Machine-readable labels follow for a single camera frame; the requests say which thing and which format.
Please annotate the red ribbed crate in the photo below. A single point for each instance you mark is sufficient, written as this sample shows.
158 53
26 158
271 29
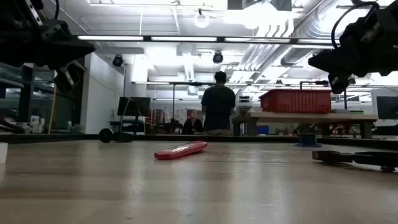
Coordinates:
295 101

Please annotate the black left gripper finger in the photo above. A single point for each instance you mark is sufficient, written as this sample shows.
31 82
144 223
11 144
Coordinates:
73 51

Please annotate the black monitor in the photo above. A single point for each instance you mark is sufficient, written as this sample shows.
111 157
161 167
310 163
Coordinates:
133 106
388 107

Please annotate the white container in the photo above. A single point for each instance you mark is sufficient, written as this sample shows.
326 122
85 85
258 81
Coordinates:
35 124

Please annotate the wooden-top table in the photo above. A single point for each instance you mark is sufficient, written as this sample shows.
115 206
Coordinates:
311 117

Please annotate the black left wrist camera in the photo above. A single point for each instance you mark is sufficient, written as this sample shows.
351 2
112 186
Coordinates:
70 76

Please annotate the green box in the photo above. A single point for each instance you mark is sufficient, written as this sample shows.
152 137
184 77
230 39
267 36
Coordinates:
356 111

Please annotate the white round ceiling lamp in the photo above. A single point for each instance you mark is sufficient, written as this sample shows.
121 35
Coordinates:
201 19

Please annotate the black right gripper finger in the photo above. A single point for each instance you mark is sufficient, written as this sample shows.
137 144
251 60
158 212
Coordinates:
326 62

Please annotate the black ceiling spotlight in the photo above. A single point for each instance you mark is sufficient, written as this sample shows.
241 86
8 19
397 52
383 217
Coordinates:
117 61
218 57

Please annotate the long ceiling light bar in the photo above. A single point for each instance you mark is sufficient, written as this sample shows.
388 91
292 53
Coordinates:
186 39

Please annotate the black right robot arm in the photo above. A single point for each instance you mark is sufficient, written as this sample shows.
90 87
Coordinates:
390 37

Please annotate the black pole-mounted device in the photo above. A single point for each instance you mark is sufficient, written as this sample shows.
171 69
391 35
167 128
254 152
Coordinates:
352 80

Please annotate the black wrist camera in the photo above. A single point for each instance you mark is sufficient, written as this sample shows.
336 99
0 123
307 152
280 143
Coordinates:
70 76
338 83

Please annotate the blue bin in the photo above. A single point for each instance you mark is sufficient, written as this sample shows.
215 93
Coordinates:
263 130

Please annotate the person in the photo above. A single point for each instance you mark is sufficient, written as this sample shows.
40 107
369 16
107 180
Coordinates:
192 126
218 105

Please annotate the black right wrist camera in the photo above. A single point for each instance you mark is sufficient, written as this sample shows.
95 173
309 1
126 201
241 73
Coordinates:
338 83

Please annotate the white tape roll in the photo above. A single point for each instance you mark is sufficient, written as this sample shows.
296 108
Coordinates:
3 152

